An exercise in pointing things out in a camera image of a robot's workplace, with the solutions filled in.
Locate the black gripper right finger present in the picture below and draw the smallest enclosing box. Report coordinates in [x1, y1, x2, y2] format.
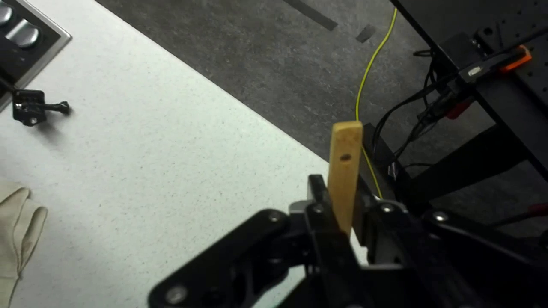
[353, 189, 548, 308]

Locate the wooden spoon yellow head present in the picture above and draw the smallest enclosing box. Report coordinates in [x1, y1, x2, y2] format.
[326, 119, 365, 235]

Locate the beige cloth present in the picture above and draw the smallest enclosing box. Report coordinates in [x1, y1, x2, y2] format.
[0, 184, 50, 308]

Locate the black clamp orange tip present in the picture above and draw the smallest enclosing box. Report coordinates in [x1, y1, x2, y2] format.
[456, 42, 535, 86]

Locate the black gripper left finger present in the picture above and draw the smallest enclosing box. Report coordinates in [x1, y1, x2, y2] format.
[147, 172, 367, 308]

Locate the yellow cable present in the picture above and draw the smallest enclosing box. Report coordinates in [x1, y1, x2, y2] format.
[355, 4, 401, 201]

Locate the black stove silver trim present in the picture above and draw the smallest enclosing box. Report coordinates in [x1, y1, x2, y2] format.
[0, 0, 74, 112]

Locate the black floor cable bundle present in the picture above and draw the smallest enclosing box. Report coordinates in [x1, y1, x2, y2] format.
[370, 47, 478, 175]

